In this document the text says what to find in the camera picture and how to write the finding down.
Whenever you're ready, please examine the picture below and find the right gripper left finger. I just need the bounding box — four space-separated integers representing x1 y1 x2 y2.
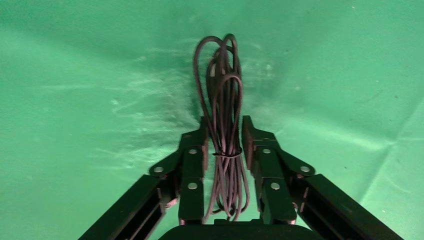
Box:
78 115 210 240

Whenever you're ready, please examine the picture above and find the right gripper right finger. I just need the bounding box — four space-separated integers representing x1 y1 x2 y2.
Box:
242 115 404 240

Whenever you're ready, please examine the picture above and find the black wired computer mouse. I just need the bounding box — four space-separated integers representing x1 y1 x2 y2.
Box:
193 33 250 223

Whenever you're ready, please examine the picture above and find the green table cloth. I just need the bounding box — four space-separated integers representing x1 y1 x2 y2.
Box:
0 0 424 240

